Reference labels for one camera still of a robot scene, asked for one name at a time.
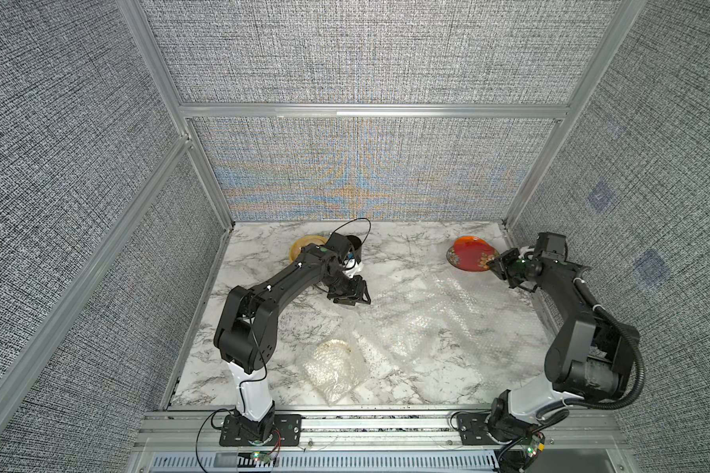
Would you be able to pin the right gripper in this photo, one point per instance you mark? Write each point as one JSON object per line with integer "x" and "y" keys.
{"x": 500, "y": 263}

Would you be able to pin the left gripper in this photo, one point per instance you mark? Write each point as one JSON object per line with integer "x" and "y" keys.
{"x": 355, "y": 294}

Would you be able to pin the red floral plate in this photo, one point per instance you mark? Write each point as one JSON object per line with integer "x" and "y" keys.
{"x": 471, "y": 254}

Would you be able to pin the bubble white plate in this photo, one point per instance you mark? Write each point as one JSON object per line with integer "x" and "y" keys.
{"x": 334, "y": 368}

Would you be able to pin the bubble wrap around orange plate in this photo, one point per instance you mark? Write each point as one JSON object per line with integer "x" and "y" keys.
{"x": 485, "y": 295}

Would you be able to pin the bubble dark red plate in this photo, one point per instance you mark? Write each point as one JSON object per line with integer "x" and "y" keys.
{"x": 447, "y": 350}

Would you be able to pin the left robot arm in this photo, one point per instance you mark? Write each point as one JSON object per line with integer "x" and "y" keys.
{"x": 247, "y": 332}

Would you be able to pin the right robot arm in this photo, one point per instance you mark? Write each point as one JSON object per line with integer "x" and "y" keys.
{"x": 593, "y": 362}

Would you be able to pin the black cup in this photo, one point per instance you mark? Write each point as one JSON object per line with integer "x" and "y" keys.
{"x": 355, "y": 252}

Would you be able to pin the yellow bamboo steamer basket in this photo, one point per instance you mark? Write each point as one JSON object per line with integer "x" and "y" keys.
{"x": 302, "y": 243}

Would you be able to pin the right base circuit board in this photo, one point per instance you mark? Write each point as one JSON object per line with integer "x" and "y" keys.
{"x": 531, "y": 452}

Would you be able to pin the base circuit board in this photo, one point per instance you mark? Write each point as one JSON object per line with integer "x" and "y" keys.
{"x": 261, "y": 458}
{"x": 531, "y": 452}

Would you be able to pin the left base circuit board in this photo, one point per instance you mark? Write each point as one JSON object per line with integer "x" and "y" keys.
{"x": 261, "y": 458}

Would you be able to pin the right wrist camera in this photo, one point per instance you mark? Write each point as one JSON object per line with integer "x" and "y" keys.
{"x": 548, "y": 245}

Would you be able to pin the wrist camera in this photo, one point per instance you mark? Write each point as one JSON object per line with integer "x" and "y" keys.
{"x": 341, "y": 246}
{"x": 548, "y": 245}

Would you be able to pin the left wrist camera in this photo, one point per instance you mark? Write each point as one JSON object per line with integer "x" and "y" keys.
{"x": 341, "y": 246}

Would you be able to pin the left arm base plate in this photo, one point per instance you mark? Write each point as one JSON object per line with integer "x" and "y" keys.
{"x": 279, "y": 429}

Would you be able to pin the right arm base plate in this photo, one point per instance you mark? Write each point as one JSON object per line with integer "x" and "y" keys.
{"x": 472, "y": 429}

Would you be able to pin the aluminium front rail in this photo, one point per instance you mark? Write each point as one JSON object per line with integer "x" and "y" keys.
{"x": 412, "y": 428}

